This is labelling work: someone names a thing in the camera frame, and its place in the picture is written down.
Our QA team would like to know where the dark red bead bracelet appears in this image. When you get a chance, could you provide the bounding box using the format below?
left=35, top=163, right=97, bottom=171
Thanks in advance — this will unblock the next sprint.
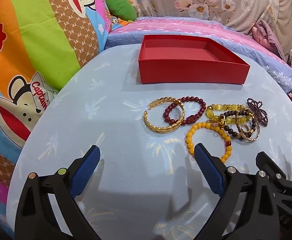
left=164, top=96, right=207, bottom=126

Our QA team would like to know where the orange yellow bead bracelet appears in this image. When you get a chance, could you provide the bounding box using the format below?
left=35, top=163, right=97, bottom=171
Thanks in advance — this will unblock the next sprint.
left=185, top=121, right=233, bottom=164

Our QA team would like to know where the gold ring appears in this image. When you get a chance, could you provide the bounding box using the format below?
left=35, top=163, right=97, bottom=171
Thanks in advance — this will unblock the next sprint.
left=212, top=115, right=228, bottom=128

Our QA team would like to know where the grey floral sheet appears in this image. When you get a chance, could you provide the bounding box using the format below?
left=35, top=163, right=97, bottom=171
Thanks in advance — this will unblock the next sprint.
left=110, top=0, right=292, bottom=62

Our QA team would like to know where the yellow glass bead bracelet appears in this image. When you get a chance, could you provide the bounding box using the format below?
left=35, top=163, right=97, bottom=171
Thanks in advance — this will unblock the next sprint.
left=205, top=103, right=252, bottom=128

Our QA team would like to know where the green pillow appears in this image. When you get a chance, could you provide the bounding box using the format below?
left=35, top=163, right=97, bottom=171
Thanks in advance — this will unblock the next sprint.
left=104, top=0, right=138, bottom=21

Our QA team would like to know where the thin gold bangle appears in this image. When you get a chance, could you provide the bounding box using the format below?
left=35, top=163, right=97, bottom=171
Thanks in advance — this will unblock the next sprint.
left=236, top=108, right=261, bottom=143

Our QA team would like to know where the black bead bracelet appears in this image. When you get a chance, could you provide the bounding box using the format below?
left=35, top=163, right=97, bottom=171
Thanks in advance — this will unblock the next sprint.
left=220, top=110, right=260, bottom=139

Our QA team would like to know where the light blue palm print tablecloth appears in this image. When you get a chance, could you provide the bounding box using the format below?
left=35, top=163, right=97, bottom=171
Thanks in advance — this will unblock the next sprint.
left=7, top=45, right=292, bottom=240

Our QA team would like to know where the purple beaded butterfly ornament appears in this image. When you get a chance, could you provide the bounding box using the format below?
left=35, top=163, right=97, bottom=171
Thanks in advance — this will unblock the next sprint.
left=247, top=98, right=269, bottom=127

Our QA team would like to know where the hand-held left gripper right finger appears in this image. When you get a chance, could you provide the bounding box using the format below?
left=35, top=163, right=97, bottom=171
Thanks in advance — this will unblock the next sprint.
left=194, top=143, right=287, bottom=240

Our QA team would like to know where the colourful cartoon monkey blanket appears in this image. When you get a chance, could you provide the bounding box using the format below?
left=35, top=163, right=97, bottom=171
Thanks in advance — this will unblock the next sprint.
left=0, top=0, right=113, bottom=205

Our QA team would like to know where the pink and blue striped blanket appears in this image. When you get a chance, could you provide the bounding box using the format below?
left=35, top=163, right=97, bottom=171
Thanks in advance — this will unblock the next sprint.
left=105, top=16, right=292, bottom=94

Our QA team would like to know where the purple cloth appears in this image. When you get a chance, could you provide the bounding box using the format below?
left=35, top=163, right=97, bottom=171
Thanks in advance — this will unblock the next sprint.
left=251, top=19, right=286, bottom=61

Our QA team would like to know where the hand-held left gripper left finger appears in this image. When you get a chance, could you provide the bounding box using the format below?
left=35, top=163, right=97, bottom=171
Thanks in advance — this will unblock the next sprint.
left=14, top=145, right=101, bottom=240

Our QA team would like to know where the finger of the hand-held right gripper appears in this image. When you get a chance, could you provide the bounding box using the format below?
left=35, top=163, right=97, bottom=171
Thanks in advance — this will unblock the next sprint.
left=256, top=151, right=292, bottom=233

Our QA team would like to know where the red cardboard box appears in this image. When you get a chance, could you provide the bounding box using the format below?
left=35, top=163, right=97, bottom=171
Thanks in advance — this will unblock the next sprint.
left=138, top=34, right=251, bottom=84

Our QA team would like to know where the gold leaf pattern bangle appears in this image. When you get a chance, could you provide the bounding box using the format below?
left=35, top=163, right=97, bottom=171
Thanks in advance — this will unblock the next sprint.
left=143, top=99, right=185, bottom=132

